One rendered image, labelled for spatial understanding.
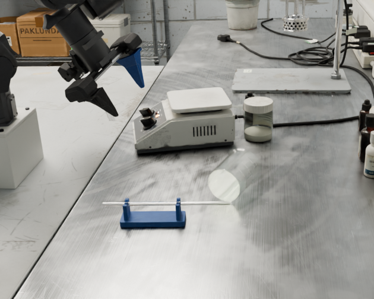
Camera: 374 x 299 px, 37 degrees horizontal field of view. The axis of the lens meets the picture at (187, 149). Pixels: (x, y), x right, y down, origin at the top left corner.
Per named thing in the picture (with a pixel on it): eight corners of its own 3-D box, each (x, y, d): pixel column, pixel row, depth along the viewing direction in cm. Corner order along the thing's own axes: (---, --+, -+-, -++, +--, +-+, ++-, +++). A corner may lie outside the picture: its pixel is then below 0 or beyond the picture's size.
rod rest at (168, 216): (119, 228, 85) (117, 207, 83) (123, 216, 88) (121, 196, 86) (184, 227, 84) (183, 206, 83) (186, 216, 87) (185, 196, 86)
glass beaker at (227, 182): (221, 210, 91) (243, 187, 98) (247, 194, 87) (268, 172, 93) (195, 177, 91) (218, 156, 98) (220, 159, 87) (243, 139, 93)
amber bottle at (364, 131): (382, 161, 102) (387, 116, 98) (366, 165, 101) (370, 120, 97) (369, 154, 105) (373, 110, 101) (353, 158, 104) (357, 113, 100)
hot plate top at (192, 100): (171, 114, 107) (171, 109, 107) (166, 95, 118) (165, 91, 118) (233, 108, 108) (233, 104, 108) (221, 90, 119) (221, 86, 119)
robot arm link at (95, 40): (120, 5, 106) (101, 14, 110) (58, 61, 95) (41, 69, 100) (144, 41, 109) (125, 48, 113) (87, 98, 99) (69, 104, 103)
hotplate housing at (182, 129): (135, 156, 109) (132, 118, 106) (133, 131, 121) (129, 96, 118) (246, 145, 111) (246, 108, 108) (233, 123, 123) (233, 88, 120)
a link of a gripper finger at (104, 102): (104, 84, 102) (86, 89, 106) (92, 96, 100) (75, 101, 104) (126, 113, 104) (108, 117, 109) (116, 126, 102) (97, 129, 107)
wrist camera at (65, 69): (90, 35, 107) (72, 44, 112) (66, 57, 102) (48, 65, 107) (108, 61, 109) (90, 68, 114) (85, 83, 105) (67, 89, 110)
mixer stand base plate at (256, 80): (231, 93, 142) (231, 89, 142) (235, 71, 160) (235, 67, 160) (351, 93, 138) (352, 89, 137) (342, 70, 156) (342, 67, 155)
